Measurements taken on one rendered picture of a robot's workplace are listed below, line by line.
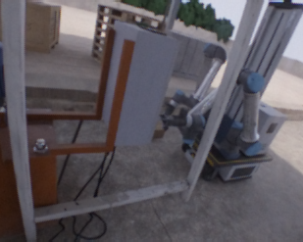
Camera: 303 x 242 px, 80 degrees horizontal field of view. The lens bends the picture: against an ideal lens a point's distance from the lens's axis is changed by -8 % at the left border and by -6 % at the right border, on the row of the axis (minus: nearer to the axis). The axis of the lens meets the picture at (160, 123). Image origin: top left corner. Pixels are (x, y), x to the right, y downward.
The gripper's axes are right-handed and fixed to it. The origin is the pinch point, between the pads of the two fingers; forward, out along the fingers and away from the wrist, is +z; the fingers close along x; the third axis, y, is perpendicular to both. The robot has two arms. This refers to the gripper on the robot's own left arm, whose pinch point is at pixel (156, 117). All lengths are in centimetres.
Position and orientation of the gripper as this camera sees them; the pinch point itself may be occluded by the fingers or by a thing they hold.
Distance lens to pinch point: 115.4
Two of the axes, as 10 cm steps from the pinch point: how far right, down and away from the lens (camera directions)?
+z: -8.6, 0.0, -5.0
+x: -4.3, -5.2, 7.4
